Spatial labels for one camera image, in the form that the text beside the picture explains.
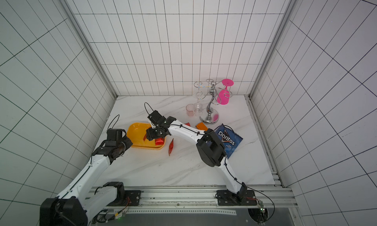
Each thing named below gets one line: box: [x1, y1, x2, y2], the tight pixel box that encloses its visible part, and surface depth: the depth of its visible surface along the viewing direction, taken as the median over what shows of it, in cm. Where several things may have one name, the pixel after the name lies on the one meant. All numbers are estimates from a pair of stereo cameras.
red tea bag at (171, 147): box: [168, 138, 175, 157], surface depth 90 cm
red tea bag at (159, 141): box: [155, 137, 165, 146], surface depth 92 cm
